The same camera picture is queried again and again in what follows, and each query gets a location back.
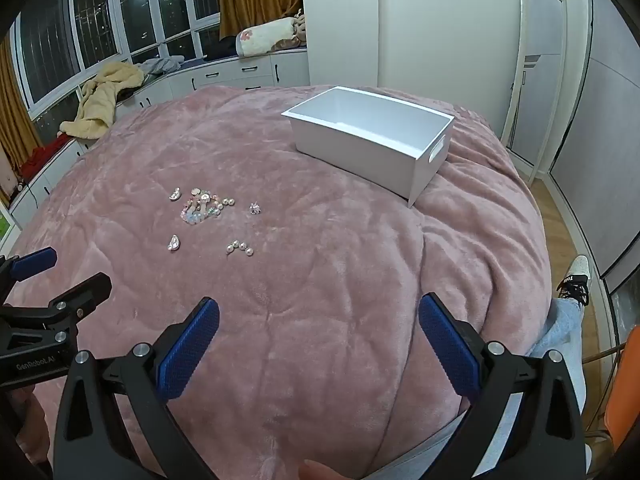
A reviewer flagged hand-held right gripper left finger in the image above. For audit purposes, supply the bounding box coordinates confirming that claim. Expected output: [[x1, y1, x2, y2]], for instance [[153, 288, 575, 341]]
[[52, 296, 221, 480]]

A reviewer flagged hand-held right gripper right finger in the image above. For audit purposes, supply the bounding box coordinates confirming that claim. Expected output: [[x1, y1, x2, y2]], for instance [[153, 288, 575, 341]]
[[419, 292, 587, 480]]

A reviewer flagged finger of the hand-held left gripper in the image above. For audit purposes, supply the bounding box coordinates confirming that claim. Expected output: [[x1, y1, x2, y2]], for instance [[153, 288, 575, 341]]
[[0, 273, 113, 353], [0, 246, 57, 286]]

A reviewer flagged white bead bracelet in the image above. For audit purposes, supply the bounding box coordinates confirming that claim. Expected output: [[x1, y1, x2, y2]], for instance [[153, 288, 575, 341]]
[[177, 187, 223, 226]]

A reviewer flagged white storage box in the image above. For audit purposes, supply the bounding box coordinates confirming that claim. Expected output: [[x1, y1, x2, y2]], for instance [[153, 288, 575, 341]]
[[280, 86, 456, 209]]

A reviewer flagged person's right hand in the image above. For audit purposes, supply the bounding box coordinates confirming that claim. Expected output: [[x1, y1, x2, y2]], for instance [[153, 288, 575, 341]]
[[298, 460, 343, 480]]

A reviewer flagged red cloth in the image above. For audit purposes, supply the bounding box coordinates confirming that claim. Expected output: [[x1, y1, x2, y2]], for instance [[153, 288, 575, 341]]
[[20, 132, 77, 179]]

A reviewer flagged person's leg in jeans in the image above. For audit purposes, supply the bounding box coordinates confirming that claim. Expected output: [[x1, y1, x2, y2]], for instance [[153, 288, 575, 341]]
[[530, 296, 587, 411]]

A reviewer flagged black and white sneaker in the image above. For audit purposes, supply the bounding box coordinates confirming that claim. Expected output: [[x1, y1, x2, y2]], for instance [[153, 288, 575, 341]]
[[555, 254, 592, 306]]

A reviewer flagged pink plush blanket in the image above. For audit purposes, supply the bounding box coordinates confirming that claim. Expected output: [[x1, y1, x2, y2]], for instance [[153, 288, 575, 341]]
[[0, 84, 553, 480]]

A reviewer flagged orange chair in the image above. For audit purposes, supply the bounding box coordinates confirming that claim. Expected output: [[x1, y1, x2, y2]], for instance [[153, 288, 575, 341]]
[[595, 325, 640, 461]]

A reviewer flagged yellow fleece robe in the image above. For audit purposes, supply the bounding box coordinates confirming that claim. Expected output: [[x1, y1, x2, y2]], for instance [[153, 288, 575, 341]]
[[60, 62, 146, 139]]

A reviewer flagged grey clothing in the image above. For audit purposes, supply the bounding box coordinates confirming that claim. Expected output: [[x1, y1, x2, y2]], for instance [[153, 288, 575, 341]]
[[137, 55, 187, 79]]

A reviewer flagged large bay window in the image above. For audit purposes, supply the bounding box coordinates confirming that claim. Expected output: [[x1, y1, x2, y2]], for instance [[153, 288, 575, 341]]
[[10, 0, 223, 126]]

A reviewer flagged floral pillow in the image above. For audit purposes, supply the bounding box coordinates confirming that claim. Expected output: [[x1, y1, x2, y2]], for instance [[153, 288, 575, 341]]
[[236, 16, 300, 57]]

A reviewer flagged brown plush toy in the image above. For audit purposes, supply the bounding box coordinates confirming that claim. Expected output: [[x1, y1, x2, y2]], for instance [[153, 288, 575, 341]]
[[291, 7, 309, 45]]

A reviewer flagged white wardrobe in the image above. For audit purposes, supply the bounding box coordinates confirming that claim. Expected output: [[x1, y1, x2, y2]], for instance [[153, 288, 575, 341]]
[[300, 0, 381, 89]]

